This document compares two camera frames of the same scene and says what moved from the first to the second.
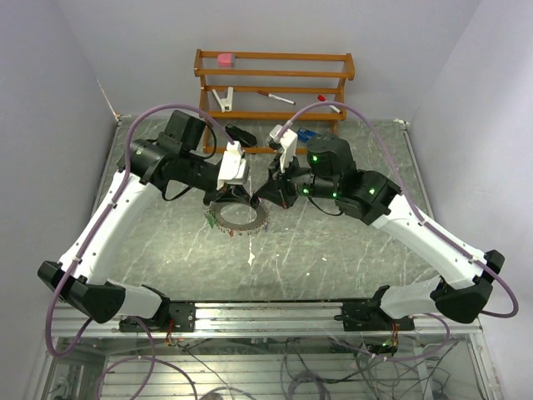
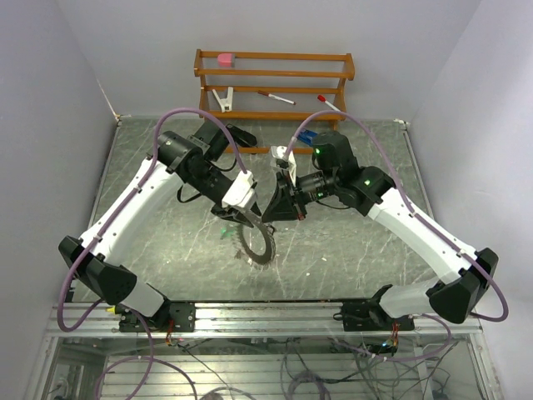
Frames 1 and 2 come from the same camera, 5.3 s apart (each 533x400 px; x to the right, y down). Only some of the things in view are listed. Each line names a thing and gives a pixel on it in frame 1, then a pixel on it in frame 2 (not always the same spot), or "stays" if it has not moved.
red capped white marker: [322, 97] stays
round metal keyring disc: [212, 214] → [269, 237]
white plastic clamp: [226, 103] stays
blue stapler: [304, 134] stays
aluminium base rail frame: [263, 320] stays
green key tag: [211, 218] → [227, 232]
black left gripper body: [217, 194] → [225, 212]
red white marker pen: [268, 94] stays
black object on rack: [245, 138] stays
